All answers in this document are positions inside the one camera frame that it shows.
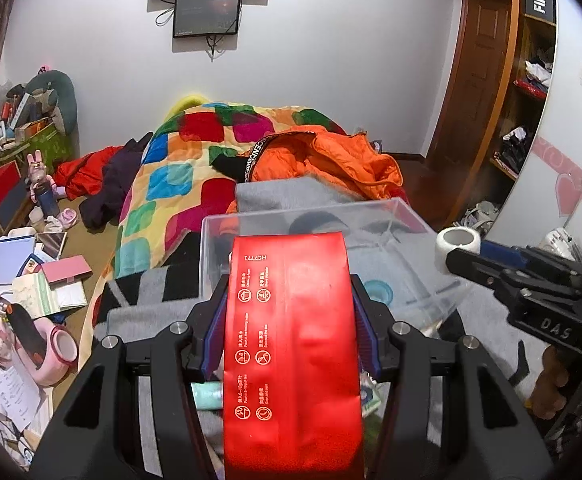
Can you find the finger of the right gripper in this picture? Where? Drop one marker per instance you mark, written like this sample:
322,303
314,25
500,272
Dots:
473,267
512,257

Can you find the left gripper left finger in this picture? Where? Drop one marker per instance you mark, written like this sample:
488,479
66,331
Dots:
95,431

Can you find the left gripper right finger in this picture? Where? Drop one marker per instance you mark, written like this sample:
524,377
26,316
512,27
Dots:
451,413

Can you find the white tape roll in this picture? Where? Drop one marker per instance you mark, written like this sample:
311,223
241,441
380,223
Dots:
455,237

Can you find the clear plastic storage box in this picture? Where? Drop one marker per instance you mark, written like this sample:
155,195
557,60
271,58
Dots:
384,240

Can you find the teal tape roll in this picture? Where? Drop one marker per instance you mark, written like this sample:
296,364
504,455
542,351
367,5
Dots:
380,291

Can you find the mint green tube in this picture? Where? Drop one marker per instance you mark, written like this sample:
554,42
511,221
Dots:
208,396

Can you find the red foil pouch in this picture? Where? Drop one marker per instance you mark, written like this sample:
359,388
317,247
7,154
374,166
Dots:
292,400

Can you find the pink headphones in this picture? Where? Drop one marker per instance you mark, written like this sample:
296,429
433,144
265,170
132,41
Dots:
46,349

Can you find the grey black blanket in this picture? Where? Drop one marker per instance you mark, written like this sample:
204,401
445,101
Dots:
326,370

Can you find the wooden door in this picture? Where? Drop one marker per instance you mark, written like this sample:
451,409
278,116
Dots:
455,154

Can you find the orange puffer jacket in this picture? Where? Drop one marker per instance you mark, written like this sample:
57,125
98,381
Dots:
348,163

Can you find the pink flat box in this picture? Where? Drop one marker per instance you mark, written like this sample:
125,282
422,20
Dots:
66,270

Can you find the wooden shelf unit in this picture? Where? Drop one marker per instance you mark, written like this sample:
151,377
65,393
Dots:
519,101

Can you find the blue book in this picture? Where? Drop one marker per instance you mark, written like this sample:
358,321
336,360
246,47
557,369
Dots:
14,251

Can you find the pink bunny figure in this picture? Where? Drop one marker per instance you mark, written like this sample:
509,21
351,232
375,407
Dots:
43,190

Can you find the colourful checkered quilt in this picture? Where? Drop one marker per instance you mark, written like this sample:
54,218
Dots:
176,187

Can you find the red garment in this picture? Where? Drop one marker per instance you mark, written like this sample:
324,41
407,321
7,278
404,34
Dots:
84,176

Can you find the dark purple garment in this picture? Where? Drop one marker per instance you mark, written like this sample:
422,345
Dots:
118,174

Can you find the green cardboard box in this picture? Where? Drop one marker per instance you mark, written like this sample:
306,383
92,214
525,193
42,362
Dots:
54,147

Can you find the grey neck pillow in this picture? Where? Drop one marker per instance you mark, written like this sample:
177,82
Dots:
55,92

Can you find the small wall monitor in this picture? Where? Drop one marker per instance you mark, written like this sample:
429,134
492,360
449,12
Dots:
197,18

